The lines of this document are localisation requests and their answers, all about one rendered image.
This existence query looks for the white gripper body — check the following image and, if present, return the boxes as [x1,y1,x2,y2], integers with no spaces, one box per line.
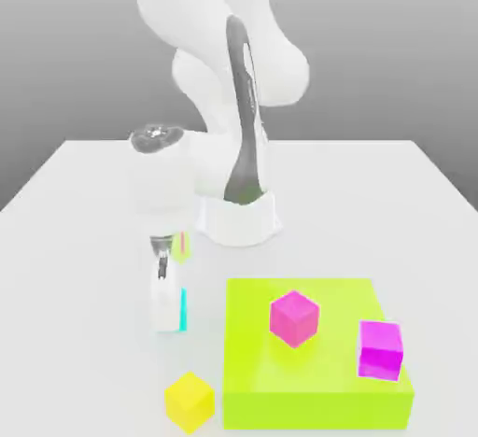
[149,261,182,334]

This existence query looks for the small cyan cube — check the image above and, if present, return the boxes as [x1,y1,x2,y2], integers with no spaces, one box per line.
[179,286,189,333]

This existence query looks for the small yellow cube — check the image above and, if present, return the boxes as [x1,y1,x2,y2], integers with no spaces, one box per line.
[163,370,217,436]

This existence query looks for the small pink cube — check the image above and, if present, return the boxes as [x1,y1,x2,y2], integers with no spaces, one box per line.
[269,289,321,350]

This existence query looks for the small magenta cube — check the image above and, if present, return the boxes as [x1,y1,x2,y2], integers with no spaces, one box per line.
[357,319,405,383]

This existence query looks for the large lime green box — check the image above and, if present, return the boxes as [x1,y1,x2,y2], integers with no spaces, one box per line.
[222,276,416,431]

